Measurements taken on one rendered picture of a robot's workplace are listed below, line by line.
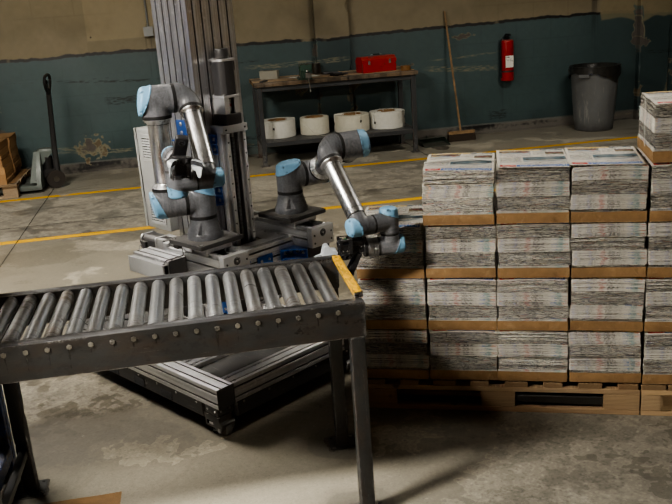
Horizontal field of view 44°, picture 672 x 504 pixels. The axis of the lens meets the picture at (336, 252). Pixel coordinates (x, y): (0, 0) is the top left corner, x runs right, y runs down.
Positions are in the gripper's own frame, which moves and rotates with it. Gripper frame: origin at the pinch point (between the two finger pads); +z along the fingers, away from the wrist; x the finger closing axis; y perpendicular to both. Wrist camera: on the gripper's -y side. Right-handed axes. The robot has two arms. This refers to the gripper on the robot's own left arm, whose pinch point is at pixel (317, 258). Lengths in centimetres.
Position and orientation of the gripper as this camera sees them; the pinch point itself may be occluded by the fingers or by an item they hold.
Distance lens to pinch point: 332.6
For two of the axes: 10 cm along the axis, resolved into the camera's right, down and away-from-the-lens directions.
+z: -9.8, 1.1, -1.5
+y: -0.7, -9.5, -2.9
